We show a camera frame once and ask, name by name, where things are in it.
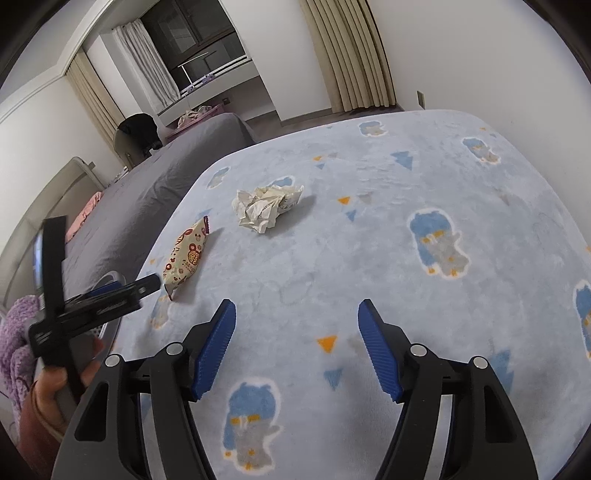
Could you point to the white sheer curtain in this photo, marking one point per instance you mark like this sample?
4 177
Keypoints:
145 64

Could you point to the beige chair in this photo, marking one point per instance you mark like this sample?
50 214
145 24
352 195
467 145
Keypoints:
124 152

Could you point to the black garment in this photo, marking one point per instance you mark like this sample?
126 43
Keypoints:
141 129

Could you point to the pink plastic basin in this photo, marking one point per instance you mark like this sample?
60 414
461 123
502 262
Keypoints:
178 133

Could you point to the pink cloth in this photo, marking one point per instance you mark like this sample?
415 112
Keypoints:
85 214

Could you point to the beige bed headboard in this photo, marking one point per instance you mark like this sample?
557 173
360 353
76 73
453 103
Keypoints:
55 194

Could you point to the person's left hand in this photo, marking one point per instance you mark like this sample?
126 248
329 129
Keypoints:
46 397

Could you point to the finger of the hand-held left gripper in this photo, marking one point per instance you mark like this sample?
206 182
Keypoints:
106 311
138 284

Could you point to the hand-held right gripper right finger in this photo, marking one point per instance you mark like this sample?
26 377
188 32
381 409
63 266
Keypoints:
378 350

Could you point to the person's left forearm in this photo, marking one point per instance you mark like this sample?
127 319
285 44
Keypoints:
37 452

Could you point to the white drying rack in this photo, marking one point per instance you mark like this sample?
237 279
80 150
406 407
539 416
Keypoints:
194 60

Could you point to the white paper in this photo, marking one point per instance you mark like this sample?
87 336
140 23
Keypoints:
261 207

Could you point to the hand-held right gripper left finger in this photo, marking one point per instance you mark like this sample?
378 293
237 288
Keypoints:
214 350

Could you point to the pile of clothes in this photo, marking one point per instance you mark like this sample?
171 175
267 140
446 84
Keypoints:
194 116

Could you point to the beige curtain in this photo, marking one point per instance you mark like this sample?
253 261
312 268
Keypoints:
351 50
92 92

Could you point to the dark window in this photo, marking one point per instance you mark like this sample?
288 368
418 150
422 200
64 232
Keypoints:
184 27

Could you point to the purple fuzzy blanket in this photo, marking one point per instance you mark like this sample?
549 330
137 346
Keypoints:
14 350

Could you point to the white window ledge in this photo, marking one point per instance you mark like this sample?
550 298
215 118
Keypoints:
231 83

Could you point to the red white snack wrapper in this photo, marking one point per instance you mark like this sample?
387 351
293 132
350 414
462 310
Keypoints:
184 258

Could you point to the light blue printed blanket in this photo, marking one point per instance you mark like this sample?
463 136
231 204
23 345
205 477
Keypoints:
369 230

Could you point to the wall socket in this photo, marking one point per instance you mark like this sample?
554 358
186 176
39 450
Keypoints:
420 99

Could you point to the bed with grey sheet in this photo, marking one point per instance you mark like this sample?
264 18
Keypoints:
152 184

